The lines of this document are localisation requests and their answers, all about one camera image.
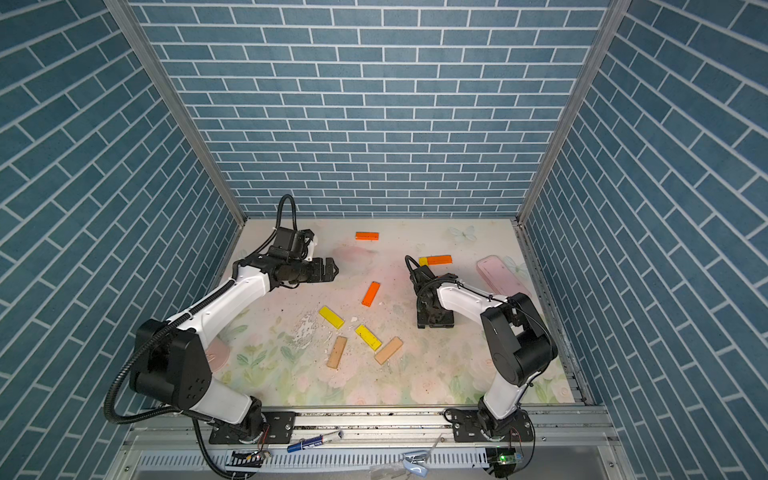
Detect orange block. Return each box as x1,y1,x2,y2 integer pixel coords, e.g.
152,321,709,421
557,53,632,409
355,232,380,241
426,255,453,266
361,281,381,307

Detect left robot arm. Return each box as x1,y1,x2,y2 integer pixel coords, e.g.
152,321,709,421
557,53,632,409
130,255,339,425

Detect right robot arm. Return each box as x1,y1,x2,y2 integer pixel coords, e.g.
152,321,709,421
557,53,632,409
413,274,558,437

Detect natural wood block lower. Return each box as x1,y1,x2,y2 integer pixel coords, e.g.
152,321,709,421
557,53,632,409
374,337,404,365

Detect natural wood block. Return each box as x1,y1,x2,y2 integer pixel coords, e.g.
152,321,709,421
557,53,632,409
374,337,404,365
326,336,348,370

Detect pink eraser box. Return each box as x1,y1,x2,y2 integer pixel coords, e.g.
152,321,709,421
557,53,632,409
476,255,531,297

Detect natural wood block left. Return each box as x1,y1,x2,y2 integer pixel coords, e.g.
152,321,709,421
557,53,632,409
326,336,348,370

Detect clear tape scraps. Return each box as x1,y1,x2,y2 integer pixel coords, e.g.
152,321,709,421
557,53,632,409
369,450,430,480

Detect small circuit board green led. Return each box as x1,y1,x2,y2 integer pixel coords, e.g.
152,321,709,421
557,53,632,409
484,447,519,479

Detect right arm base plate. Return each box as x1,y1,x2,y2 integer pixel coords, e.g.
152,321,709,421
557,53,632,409
442,408,535,443

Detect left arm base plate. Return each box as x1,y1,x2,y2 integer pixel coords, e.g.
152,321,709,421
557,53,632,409
209,410,296,445

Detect blue handled screwdriver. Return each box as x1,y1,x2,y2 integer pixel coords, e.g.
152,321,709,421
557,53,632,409
287,430,344,453

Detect aluminium front rail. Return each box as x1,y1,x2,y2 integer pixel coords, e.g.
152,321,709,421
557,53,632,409
122,404,619,448

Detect wire connector bundle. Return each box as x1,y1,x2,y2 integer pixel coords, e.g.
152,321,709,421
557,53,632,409
226,450,272,470

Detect black corrugated cable left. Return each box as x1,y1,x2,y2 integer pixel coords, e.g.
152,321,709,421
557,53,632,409
103,193,299,426

